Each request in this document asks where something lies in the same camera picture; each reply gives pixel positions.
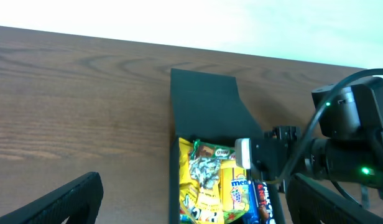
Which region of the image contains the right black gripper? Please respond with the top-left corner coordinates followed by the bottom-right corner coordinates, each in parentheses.
top-left (250, 126), bottom-right (306, 194)

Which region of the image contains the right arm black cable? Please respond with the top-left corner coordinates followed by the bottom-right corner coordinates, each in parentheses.
top-left (262, 68), bottom-right (383, 187)

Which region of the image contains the blue Oreo cookie pack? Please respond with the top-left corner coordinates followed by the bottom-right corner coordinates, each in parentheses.
top-left (242, 180), bottom-right (261, 224)

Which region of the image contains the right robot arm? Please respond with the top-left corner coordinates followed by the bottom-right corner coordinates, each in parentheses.
top-left (249, 75), bottom-right (383, 199)

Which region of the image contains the yellow snack bag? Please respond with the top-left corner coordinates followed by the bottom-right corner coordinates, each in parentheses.
top-left (178, 138), bottom-right (224, 223)

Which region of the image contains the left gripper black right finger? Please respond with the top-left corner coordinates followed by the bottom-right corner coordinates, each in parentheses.
top-left (285, 174), bottom-right (383, 224)

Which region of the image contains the green red Milo bar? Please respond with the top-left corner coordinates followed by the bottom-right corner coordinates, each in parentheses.
top-left (190, 139), bottom-right (236, 160)

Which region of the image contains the yellow Mentos bottle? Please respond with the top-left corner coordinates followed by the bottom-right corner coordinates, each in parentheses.
top-left (219, 160), bottom-right (249, 223)

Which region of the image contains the dark green gift box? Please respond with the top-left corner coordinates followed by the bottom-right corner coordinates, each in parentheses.
top-left (169, 69), bottom-right (285, 223)

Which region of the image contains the purple Dairy Milk bar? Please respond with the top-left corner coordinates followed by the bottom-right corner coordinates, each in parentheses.
top-left (254, 181), bottom-right (276, 224)

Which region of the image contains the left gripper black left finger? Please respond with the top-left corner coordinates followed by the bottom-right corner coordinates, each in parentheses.
top-left (0, 172), bottom-right (104, 224)

